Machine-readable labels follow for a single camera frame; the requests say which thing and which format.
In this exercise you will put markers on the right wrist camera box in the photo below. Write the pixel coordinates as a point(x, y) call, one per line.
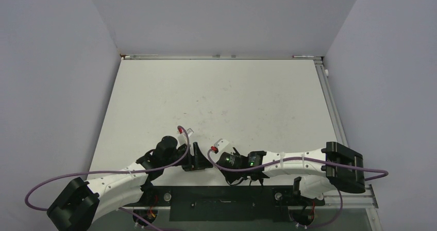
point(221, 145)

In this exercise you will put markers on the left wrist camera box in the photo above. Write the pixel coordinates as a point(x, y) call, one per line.
point(189, 132)

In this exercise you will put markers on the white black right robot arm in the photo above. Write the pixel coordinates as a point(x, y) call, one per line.
point(333, 167)

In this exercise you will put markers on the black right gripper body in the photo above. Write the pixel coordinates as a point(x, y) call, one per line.
point(233, 176)

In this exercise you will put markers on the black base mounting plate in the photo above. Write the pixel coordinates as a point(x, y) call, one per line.
point(226, 203)

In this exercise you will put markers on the aluminium table edge rail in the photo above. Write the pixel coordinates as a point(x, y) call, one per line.
point(329, 99)

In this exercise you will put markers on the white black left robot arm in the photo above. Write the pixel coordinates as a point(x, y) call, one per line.
point(82, 202)

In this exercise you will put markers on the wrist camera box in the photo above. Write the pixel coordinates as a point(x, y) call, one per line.
point(189, 132)
point(221, 145)

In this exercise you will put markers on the aluminium back table rail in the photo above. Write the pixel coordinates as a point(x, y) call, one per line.
point(217, 57)

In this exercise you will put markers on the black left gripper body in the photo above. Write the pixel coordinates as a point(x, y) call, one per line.
point(186, 163)

